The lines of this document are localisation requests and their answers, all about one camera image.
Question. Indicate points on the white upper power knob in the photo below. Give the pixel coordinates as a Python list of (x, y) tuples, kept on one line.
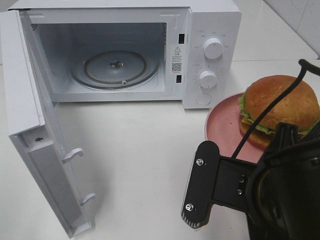
[(213, 48)]

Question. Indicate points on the white microwave oven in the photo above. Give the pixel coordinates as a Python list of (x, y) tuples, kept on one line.
[(172, 30)]

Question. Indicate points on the white lower timer knob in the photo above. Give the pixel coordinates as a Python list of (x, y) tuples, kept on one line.
[(208, 79)]

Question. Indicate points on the burger with lettuce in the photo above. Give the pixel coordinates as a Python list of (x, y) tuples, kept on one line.
[(300, 107)]

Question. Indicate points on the white round door button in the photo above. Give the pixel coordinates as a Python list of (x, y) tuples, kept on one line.
[(203, 99)]

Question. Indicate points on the white microwave door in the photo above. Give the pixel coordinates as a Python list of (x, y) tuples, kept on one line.
[(33, 125)]

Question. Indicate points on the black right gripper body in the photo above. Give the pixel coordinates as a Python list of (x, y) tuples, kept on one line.
[(283, 191)]

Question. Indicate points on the pink round plate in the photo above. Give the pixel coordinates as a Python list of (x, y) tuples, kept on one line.
[(222, 125)]

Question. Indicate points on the glass microwave turntable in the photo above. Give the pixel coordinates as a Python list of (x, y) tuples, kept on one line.
[(114, 69)]

